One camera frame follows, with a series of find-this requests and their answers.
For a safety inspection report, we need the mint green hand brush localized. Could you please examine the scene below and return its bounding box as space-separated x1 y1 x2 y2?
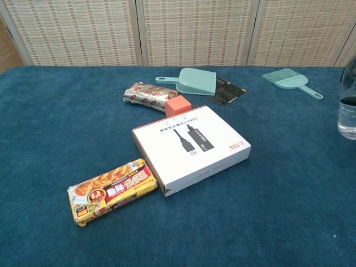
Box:
261 67 324 101

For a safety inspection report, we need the yellow biscuit pack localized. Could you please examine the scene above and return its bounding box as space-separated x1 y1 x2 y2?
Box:
66 158 159 228

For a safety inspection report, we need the blue table cloth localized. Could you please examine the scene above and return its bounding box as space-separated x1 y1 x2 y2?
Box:
0 65 356 267

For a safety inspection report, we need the mint green dustpan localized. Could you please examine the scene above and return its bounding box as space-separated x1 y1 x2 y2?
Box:
155 67 217 96

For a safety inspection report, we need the white flat product box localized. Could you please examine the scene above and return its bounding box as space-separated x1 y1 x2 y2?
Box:
131 105 252 197

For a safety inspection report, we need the black printed card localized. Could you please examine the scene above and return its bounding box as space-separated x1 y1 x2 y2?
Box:
205 76 248 107

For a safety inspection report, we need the orange cube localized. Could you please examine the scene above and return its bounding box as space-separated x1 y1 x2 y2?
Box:
165 95 192 117

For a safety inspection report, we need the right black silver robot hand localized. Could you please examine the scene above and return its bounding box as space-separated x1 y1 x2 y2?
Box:
340 57 356 106

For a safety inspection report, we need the transparent plastic water bottle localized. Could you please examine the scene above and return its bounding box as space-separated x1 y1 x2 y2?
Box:
337 98 356 141

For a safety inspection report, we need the silver red snack pack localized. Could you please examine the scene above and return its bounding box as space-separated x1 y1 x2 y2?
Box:
122 81 179 113

